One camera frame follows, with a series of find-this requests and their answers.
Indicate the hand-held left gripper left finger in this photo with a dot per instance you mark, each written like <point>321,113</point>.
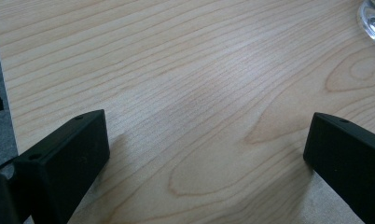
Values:
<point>61,161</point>

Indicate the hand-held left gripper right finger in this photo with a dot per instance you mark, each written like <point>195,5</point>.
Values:
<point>347,158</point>

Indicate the clear glass vessel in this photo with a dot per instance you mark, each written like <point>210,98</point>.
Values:
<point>373,20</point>

